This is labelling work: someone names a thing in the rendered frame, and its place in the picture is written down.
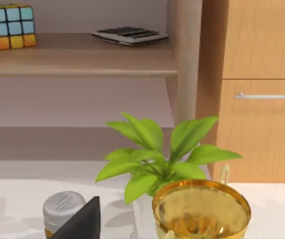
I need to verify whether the coloured puzzle cube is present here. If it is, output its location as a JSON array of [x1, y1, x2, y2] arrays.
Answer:
[[0, 3, 37, 51]]

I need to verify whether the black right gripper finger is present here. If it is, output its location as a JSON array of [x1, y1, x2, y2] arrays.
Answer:
[[51, 196, 101, 239]]

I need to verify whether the wooden drawer front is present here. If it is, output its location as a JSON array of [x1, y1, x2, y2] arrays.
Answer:
[[213, 79, 285, 184]]

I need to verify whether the white capped bottle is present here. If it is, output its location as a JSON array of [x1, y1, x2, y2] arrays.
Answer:
[[42, 191, 87, 239]]

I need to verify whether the green leafy potted plant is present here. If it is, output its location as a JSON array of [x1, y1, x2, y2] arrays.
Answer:
[[95, 111, 244, 206]]

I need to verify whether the wooden cupboard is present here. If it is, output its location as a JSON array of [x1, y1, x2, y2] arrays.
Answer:
[[194, 0, 285, 184]]

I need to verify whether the long metal handle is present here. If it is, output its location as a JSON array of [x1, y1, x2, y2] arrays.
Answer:
[[234, 92, 285, 101]]

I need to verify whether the black and white calculator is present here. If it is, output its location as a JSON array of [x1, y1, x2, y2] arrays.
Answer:
[[91, 26, 169, 46]]

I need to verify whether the open wooden shelf unit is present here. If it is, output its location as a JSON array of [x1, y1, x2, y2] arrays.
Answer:
[[0, 0, 204, 162]]

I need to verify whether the gold trophy cup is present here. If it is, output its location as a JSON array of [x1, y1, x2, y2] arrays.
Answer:
[[152, 163, 252, 239]]

